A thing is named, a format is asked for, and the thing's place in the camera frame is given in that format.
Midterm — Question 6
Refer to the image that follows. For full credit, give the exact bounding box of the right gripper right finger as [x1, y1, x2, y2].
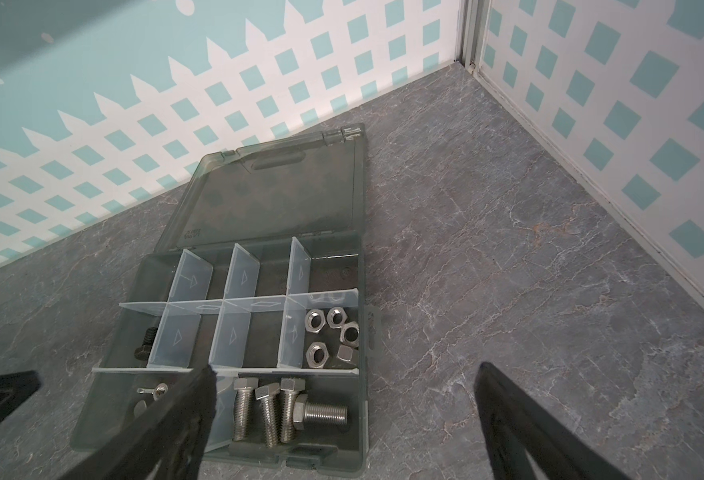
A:
[474, 362, 627, 479]

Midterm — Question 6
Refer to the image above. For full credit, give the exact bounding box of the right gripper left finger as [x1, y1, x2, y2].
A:
[63, 366, 217, 479]

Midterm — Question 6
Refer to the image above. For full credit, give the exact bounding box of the black screw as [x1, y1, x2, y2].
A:
[134, 327, 159, 362]

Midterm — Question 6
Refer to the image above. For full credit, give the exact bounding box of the silver bolts cluster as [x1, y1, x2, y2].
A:
[233, 377, 349, 448]

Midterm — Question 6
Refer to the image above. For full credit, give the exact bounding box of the silver nut pair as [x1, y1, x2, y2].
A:
[301, 307, 362, 369]

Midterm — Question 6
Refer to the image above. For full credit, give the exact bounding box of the grey compartment organizer box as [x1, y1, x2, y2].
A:
[71, 123, 374, 477]

